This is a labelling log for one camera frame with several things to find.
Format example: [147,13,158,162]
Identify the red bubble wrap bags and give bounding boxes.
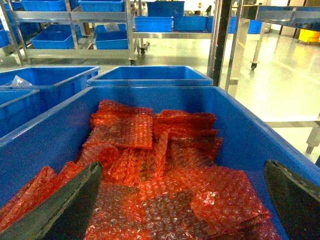
[0,99,279,240]

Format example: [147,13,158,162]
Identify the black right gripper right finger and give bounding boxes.
[263,160,320,240]

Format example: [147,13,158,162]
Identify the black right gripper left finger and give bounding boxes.
[0,161,103,240]

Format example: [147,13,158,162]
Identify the blue bin left rear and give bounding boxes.
[0,66,101,112]

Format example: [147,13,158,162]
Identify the large blue bin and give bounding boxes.
[0,86,320,240]

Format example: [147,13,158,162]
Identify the yellow mop bucket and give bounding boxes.
[298,29,320,43]

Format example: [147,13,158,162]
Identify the black vertical post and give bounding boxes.
[212,0,234,87]

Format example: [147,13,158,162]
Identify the blue bin left front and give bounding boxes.
[0,89,44,137]

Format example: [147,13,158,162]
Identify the blue bin behind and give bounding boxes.
[87,65,214,87]

